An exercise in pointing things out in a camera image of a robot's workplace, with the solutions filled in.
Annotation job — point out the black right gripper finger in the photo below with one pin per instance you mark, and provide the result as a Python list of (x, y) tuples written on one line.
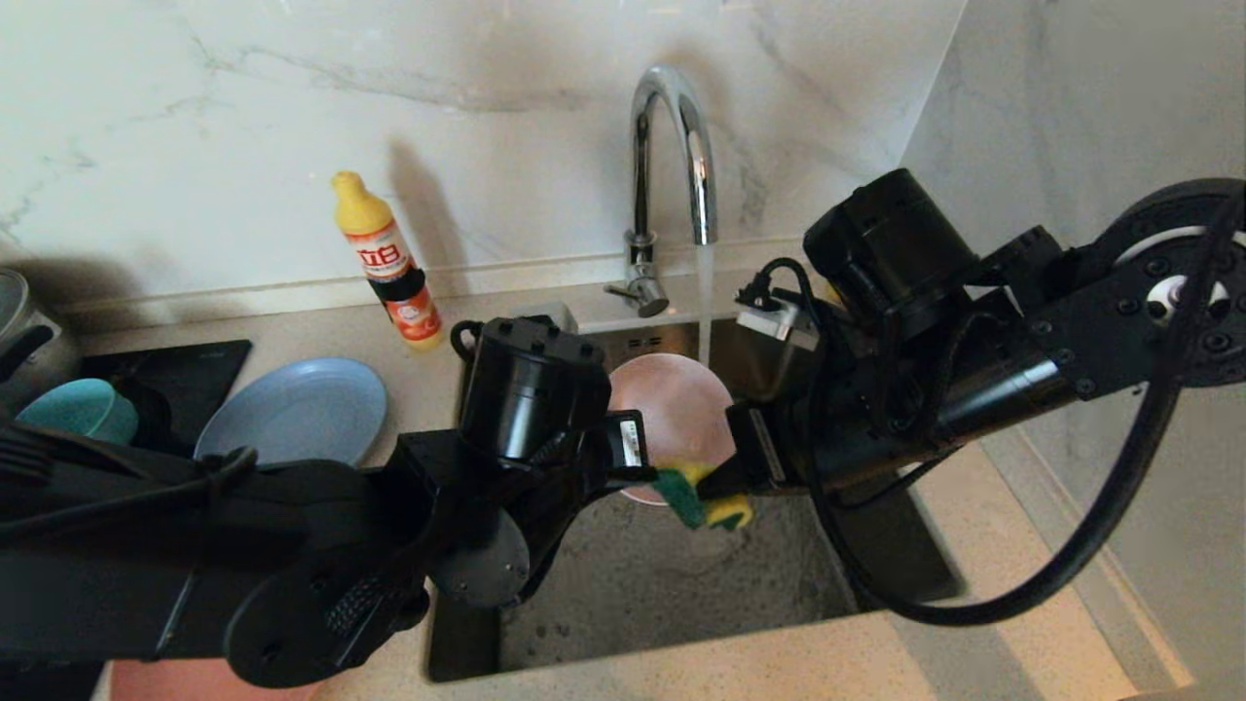
[(745, 458)]

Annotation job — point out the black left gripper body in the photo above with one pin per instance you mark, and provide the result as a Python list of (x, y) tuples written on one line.
[(565, 462)]

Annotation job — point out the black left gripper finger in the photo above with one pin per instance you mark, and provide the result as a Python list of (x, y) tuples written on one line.
[(631, 448)]

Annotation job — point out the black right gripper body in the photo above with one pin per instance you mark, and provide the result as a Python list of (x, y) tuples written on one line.
[(827, 438)]

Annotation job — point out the pale pink bowl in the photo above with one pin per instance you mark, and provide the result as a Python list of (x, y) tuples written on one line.
[(677, 399)]

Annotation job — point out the yellow green sponge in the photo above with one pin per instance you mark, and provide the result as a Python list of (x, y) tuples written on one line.
[(686, 497)]

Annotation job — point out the orange dish soap bottle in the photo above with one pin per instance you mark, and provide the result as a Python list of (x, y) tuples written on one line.
[(394, 273)]

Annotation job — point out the chrome gooseneck faucet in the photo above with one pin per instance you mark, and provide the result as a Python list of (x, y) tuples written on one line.
[(640, 175)]

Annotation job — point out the teal bowl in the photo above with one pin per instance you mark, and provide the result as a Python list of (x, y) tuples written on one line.
[(78, 409)]

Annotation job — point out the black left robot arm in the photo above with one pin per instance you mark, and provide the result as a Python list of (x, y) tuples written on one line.
[(243, 545)]

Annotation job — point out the stainless steel sink basin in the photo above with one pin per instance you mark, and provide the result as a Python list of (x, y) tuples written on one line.
[(642, 594)]

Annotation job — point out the blue grey plate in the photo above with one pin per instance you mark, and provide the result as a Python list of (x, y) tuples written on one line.
[(292, 409)]

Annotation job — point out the black glass cooktop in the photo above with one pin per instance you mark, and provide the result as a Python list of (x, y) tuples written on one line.
[(204, 360)]

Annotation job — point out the pink plate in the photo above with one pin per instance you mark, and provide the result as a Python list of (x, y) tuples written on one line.
[(195, 682)]

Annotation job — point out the stainless steel pot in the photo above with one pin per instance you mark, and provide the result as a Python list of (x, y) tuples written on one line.
[(19, 331)]

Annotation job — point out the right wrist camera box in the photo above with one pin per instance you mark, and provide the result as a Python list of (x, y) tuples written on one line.
[(777, 323)]

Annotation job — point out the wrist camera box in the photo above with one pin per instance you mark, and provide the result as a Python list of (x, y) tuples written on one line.
[(777, 323), (550, 316)]

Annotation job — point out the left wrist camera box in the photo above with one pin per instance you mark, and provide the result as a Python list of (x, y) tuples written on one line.
[(550, 316)]

